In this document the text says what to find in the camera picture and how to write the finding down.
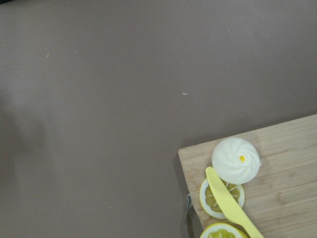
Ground white toy bun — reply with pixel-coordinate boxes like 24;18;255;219
211;137;262;184

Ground lemon slice upper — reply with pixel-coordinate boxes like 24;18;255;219
199;178;245;219

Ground yellow plastic knife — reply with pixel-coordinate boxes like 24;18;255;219
206;167;264;238

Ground wooden cutting board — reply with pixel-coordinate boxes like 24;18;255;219
177;114;317;238

